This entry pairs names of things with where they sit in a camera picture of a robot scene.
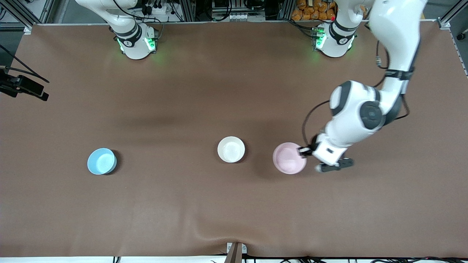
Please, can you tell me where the pink bowl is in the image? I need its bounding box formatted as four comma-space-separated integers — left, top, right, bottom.
272, 142, 307, 175

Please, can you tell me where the blue bowl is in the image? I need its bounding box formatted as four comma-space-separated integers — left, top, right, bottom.
87, 148, 117, 175

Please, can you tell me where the white bowl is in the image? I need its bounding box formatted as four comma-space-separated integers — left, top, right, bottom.
217, 136, 246, 163

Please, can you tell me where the brown table cover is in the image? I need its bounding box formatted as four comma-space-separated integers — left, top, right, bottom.
0, 22, 468, 258

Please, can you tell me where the orange packaged snacks pile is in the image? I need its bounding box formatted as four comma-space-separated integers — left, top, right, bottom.
291, 0, 337, 21

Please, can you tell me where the white power strip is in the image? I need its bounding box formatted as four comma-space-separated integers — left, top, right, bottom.
143, 0, 172, 16

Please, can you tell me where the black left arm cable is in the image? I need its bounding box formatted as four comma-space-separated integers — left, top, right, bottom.
302, 40, 410, 146

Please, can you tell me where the aluminium frame post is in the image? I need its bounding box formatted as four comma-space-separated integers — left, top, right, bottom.
438, 0, 468, 30
5, 0, 34, 30
278, 0, 294, 19
179, 0, 198, 22

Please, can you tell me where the brown camera pole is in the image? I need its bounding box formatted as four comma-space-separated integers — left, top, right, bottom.
224, 243, 242, 263

